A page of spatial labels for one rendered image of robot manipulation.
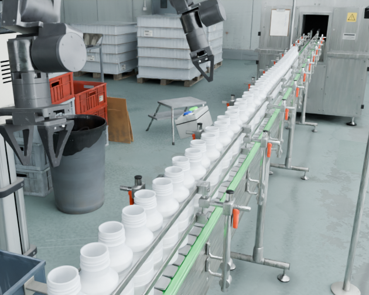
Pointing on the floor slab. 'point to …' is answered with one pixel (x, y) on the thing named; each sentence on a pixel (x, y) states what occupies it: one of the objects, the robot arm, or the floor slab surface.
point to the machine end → (351, 111)
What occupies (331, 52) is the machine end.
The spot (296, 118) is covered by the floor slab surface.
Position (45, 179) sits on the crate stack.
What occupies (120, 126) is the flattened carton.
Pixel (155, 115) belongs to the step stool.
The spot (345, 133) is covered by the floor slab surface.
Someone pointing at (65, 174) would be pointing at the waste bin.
